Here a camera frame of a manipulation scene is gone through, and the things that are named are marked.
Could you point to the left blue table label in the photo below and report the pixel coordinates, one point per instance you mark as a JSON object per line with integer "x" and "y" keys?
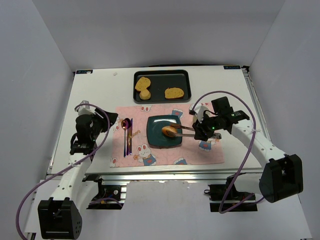
{"x": 84, "y": 71}

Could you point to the iridescent spoon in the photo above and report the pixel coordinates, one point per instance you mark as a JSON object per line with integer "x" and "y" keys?
{"x": 124, "y": 127}

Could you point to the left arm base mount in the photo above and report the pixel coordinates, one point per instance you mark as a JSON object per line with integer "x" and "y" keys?
{"x": 109, "y": 195}

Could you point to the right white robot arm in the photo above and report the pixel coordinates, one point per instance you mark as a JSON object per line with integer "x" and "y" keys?
{"x": 282, "y": 175}

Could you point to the right blue table label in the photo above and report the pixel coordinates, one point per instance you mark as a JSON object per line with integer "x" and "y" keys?
{"x": 231, "y": 67}

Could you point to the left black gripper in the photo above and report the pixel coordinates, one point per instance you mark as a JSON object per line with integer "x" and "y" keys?
{"x": 105, "y": 119}

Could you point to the round toasted bread slice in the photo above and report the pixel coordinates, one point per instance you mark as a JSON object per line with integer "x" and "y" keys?
{"x": 142, "y": 84}

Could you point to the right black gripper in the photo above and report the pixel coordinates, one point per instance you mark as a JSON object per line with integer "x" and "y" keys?
{"x": 200, "y": 130}

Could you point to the dark teal square plate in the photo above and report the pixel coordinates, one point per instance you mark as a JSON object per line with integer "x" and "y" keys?
{"x": 155, "y": 136}

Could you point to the black baking tray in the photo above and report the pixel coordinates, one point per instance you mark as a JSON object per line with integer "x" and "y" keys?
{"x": 160, "y": 80}

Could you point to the iridescent knife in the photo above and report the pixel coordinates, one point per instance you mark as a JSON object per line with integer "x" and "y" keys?
{"x": 129, "y": 138}

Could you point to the small round bread roll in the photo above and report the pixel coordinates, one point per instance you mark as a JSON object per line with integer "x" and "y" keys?
{"x": 145, "y": 94}

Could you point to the oval toasted bread slice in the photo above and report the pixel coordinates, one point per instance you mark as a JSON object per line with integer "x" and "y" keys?
{"x": 174, "y": 93}

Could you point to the glossy orange bread bun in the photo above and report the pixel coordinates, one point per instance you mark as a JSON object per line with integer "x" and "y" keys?
{"x": 169, "y": 131}

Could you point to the pink bunny placemat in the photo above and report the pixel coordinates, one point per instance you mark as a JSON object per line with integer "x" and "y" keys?
{"x": 190, "y": 152}

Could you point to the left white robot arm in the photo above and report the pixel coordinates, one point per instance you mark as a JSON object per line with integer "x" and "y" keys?
{"x": 60, "y": 215}

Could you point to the metal tongs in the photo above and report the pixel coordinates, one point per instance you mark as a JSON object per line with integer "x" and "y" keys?
{"x": 180, "y": 127}

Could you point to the blue table label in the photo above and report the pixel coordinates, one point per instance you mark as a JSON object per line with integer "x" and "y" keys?
{"x": 84, "y": 71}
{"x": 231, "y": 67}

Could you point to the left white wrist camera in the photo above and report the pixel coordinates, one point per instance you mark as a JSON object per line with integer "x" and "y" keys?
{"x": 85, "y": 107}

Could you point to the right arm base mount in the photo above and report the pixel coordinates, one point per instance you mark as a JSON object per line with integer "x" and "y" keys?
{"x": 215, "y": 193}

